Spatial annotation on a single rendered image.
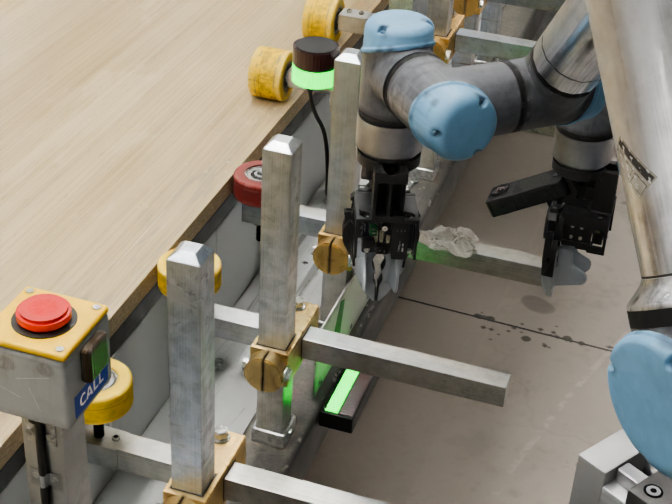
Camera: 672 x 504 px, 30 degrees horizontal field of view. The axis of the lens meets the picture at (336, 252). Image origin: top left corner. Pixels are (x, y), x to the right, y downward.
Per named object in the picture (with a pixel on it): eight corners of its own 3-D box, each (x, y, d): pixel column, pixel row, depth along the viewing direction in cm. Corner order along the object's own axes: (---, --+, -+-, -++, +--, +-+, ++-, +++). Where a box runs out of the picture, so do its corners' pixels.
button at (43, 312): (82, 317, 94) (81, 298, 93) (55, 347, 90) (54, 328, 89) (34, 305, 95) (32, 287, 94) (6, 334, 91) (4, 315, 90)
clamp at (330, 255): (374, 231, 182) (377, 201, 179) (346, 279, 171) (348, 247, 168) (338, 223, 183) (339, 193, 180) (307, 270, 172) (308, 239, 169)
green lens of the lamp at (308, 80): (344, 74, 164) (344, 59, 163) (329, 92, 159) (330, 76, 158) (300, 66, 165) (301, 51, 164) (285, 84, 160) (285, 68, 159)
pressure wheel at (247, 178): (295, 231, 185) (298, 163, 179) (276, 258, 179) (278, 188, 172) (244, 220, 187) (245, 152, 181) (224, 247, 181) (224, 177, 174)
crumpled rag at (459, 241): (486, 236, 174) (488, 221, 173) (475, 260, 169) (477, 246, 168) (424, 223, 176) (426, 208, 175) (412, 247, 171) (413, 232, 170)
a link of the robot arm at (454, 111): (535, 84, 123) (481, 42, 131) (434, 100, 119) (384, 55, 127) (525, 155, 127) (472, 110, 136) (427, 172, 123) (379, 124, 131)
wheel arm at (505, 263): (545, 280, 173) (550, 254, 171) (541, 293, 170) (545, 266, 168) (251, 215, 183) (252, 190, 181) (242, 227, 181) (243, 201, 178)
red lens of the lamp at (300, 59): (345, 57, 162) (346, 41, 161) (330, 74, 158) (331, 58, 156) (301, 49, 164) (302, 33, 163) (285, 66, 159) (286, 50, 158)
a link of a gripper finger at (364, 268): (351, 321, 148) (356, 255, 143) (349, 292, 153) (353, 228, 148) (377, 321, 148) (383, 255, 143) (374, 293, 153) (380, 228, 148)
